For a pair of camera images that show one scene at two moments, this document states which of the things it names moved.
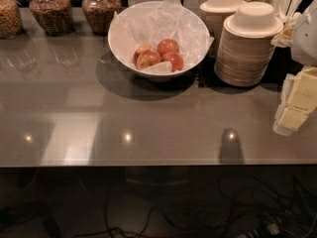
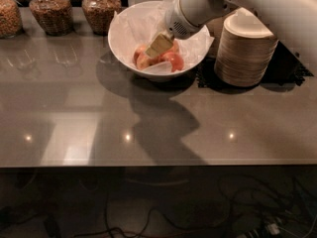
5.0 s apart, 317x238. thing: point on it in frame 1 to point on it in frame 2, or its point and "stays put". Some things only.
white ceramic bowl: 157,40 stays put
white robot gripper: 305,42 to 178,21
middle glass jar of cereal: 52,9 stays put
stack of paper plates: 247,45 stays put
